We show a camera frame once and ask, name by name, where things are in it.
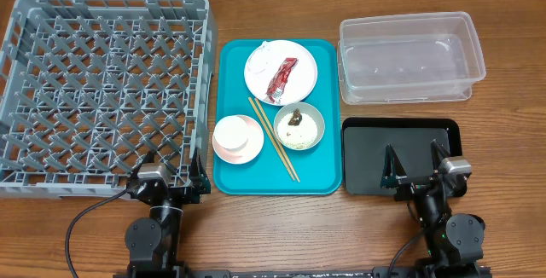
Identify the small pink plate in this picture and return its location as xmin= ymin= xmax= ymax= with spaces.
xmin=212 ymin=115 xmax=264 ymax=165

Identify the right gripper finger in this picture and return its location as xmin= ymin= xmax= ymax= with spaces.
xmin=430 ymin=139 xmax=450 ymax=171
xmin=380 ymin=144 xmax=406 ymax=188

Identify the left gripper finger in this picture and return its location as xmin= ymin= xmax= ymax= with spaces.
xmin=189 ymin=148 xmax=211 ymax=197
xmin=136 ymin=151 xmax=156 ymax=176

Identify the teal plastic serving tray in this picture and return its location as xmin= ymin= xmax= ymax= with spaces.
xmin=212 ymin=39 xmax=342 ymax=195

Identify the black plastic tray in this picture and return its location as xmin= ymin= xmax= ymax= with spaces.
xmin=342 ymin=117 xmax=462 ymax=196

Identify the white rice pile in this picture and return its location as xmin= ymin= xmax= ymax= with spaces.
xmin=276 ymin=113 xmax=318 ymax=150

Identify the grey plastic dish rack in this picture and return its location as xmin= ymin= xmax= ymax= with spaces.
xmin=1 ymin=0 xmax=218 ymax=198

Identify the grey round bowl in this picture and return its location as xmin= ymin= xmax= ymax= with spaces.
xmin=273 ymin=102 xmax=325 ymax=151

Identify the large white round plate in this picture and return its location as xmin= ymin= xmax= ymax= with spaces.
xmin=244 ymin=40 xmax=318 ymax=106

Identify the brown food scrap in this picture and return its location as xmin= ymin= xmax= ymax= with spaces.
xmin=288 ymin=109 xmax=303 ymax=126

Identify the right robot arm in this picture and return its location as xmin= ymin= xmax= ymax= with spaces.
xmin=380 ymin=140 xmax=491 ymax=277

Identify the red snack wrapper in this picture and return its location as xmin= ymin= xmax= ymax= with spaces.
xmin=265 ymin=57 xmax=298 ymax=103

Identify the clear plastic wrap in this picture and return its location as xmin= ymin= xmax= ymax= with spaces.
xmin=246 ymin=41 xmax=273 ymax=73

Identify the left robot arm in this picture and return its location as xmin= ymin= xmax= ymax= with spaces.
xmin=125 ymin=150 xmax=211 ymax=278

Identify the wooden chopstick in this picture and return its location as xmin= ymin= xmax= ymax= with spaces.
xmin=253 ymin=98 xmax=300 ymax=182
xmin=247 ymin=97 xmax=296 ymax=181

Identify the white plastic cup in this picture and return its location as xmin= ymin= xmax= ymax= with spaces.
xmin=213 ymin=115 xmax=248 ymax=150

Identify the clear plastic waste bin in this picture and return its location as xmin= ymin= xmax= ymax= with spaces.
xmin=338 ymin=11 xmax=486 ymax=105

